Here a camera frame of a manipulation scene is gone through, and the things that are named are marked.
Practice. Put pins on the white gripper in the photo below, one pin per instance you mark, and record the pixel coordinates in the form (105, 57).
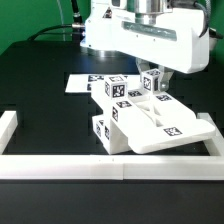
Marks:
(173, 35)

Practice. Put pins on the white chair back piece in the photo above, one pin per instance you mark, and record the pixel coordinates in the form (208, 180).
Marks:
(152, 122)

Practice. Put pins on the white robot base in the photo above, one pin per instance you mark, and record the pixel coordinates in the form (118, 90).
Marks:
(99, 46)

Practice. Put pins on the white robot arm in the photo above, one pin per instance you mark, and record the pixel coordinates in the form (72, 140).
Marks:
(173, 34)

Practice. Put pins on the white fiducial marker sheet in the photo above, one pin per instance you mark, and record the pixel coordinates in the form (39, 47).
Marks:
(81, 83)

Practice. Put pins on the white U-shaped fence frame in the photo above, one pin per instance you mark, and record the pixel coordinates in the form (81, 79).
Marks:
(118, 167)

